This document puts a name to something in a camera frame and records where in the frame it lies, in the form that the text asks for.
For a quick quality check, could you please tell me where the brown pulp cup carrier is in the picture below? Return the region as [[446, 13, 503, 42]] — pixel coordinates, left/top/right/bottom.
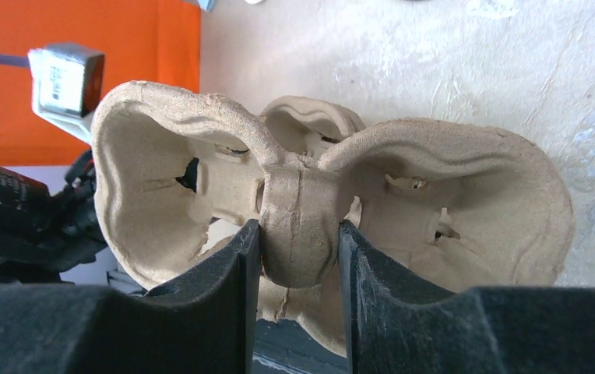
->
[[91, 81, 576, 355]]

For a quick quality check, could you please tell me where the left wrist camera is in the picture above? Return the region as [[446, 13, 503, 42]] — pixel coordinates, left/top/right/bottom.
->
[[27, 42, 106, 144]]

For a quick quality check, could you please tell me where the orange paper bag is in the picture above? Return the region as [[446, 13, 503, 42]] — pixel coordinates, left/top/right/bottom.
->
[[0, 1, 200, 166]]

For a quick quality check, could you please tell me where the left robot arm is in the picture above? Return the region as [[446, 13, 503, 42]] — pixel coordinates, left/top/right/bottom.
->
[[0, 150, 106, 283]]

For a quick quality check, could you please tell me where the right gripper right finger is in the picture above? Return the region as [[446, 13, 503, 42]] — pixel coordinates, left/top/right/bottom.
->
[[338, 222, 595, 373]]

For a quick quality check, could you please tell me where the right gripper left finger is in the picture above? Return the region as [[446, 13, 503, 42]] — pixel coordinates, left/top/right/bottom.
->
[[0, 220, 261, 373]]

